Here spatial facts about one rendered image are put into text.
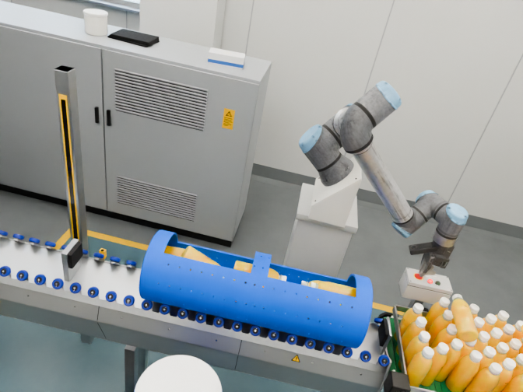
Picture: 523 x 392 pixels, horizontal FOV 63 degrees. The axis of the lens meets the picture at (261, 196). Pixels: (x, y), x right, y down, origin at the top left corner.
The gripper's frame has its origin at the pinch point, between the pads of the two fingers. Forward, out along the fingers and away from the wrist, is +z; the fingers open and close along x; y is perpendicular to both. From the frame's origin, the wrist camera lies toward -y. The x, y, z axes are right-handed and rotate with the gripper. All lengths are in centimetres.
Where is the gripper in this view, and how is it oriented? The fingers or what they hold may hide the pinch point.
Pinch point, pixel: (419, 274)
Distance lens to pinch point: 208.0
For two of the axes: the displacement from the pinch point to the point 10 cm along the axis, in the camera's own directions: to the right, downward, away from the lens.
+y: 9.7, 2.2, -0.3
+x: 1.4, -5.3, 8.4
